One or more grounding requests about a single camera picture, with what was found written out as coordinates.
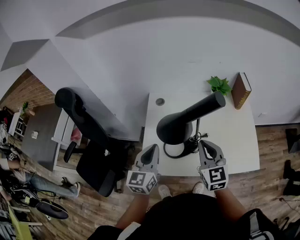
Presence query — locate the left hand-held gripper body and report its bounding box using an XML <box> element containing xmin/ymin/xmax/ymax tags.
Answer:
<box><xmin>126</xmin><ymin>164</ymin><xmax>162</xmax><ymax>195</ymax></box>

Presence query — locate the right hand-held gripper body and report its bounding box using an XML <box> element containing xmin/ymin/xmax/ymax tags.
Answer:
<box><xmin>200</xmin><ymin>157</ymin><xmax>229</xmax><ymax>192</ymax></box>

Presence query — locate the black desk lamp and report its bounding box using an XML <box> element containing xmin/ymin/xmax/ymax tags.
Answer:
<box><xmin>156</xmin><ymin>91</ymin><xmax>226</xmax><ymax>159</ymax></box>

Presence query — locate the person's left forearm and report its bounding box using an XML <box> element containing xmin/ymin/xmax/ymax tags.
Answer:
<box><xmin>115</xmin><ymin>192</ymin><xmax>150</xmax><ymax>230</ymax></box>

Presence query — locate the person's right forearm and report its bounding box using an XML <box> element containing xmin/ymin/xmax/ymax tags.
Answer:
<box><xmin>214</xmin><ymin>187</ymin><xmax>247</xmax><ymax>225</ymax></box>

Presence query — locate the person's right white shoe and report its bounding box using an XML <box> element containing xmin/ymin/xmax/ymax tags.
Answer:
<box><xmin>192</xmin><ymin>182</ymin><xmax>205</xmax><ymax>195</ymax></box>

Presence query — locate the person's white shoe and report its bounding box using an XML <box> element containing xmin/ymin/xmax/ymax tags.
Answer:
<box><xmin>192</xmin><ymin>182</ymin><xmax>205</xmax><ymax>195</ymax></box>
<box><xmin>158</xmin><ymin>184</ymin><xmax>172</xmax><ymax>200</ymax></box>

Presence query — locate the person's left white shoe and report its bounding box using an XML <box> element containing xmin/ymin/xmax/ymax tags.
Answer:
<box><xmin>158</xmin><ymin>184</ymin><xmax>172</xmax><ymax>200</ymax></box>

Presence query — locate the person's black clothing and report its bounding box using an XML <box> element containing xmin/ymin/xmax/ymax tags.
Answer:
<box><xmin>88</xmin><ymin>192</ymin><xmax>285</xmax><ymax>240</ymax></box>

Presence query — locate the black office chair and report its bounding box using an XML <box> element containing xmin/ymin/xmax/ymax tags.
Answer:
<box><xmin>54</xmin><ymin>87</ymin><xmax>141</xmax><ymax>197</ymax></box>

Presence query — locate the brown hardcover book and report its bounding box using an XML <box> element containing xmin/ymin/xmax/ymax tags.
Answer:
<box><xmin>231</xmin><ymin>72</ymin><xmax>252</xmax><ymax>110</ymax></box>

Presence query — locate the green potted plant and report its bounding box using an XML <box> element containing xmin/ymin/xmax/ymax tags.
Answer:
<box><xmin>206</xmin><ymin>76</ymin><xmax>233</xmax><ymax>97</ymax></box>

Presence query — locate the pink bag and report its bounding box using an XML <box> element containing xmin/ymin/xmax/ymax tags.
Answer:
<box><xmin>71</xmin><ymin>127</ymin><xmax>83</xmax><ymax>146</ymax></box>

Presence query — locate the black bag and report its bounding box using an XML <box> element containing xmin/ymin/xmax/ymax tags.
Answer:
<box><xmin>283</xmin><ymin>159</ymin><xmax>300</xmax><ymax>196</ymax></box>

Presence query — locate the black metal stand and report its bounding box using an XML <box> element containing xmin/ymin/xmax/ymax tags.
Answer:
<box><xmin>285</xmin><ymin>128</ymin><xmax>300</xmax><ymax>154</ymax></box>

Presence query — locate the white shelf unit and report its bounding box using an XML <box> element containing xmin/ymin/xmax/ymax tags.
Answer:
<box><xmin>8</xmin><ymin>111</ymin><xmax>24</xmax><ymax>139</ymax></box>

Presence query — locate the yellow-green chair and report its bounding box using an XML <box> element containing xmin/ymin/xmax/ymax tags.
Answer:
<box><xmin>8</xmin><ymin>203</ymin><xmax>43</xmax><ymax>240</ymax></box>

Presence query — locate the white cabinet frame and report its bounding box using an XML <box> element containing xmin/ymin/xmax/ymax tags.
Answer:
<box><xmin>51</xmin><ymin>109</ymin><xmax>75</xmax><ymax>172</ymax></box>

